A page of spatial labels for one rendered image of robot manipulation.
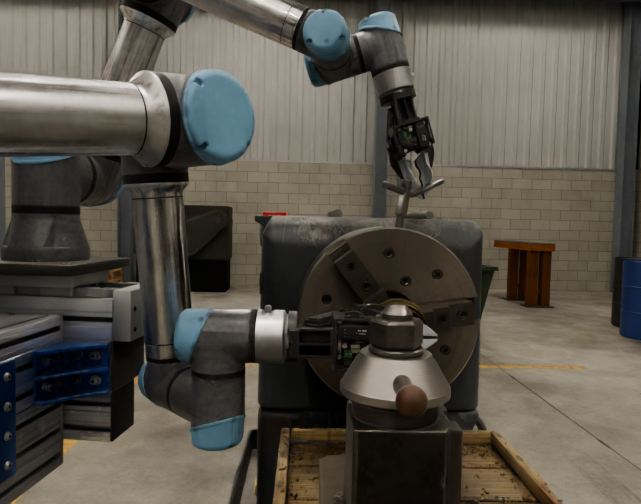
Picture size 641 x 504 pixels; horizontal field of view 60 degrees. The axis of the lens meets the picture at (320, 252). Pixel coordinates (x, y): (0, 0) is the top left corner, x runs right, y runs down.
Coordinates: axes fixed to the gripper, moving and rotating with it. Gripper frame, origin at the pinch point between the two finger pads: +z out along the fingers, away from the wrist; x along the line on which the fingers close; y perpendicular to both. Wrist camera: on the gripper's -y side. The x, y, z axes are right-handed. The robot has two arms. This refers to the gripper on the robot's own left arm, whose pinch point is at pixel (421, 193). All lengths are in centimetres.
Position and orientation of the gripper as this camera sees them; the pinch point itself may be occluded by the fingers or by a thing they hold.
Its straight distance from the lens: 114.9
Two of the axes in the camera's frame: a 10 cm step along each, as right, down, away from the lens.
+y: 0.3, 0.6, -10.0
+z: 2.7, 9.6, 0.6
